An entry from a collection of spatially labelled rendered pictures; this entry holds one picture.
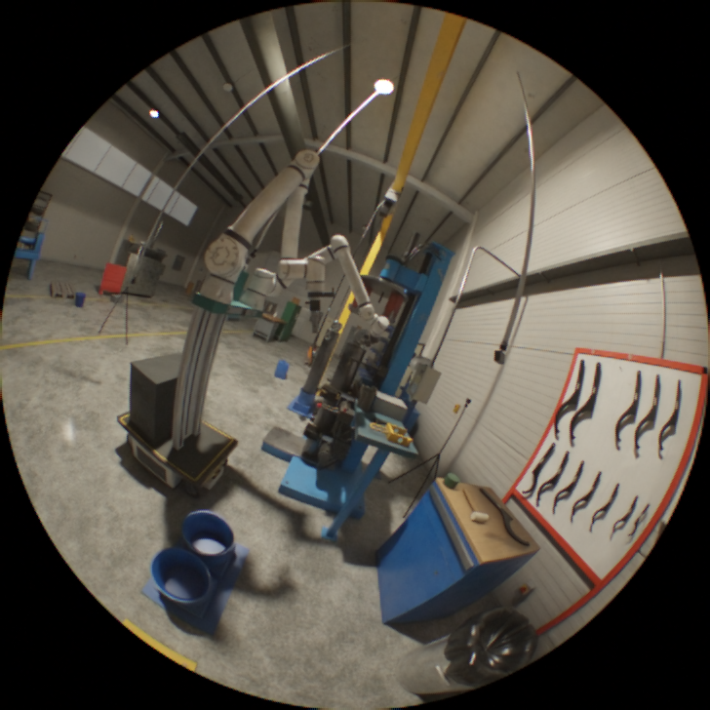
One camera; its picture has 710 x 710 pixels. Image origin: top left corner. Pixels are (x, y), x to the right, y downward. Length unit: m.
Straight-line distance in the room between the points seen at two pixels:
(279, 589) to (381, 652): 0.79
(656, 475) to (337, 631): 2.21
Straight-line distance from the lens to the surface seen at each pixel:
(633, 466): 2.06
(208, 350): 1.66
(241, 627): 1.59
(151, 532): 1.79
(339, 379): 2.14
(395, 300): 2.09
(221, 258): 0.96
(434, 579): 1.41
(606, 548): 2.11
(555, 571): 2.29
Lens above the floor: 1.58
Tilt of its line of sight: 5 degrees down
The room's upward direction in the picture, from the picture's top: 24 degrees clockwise
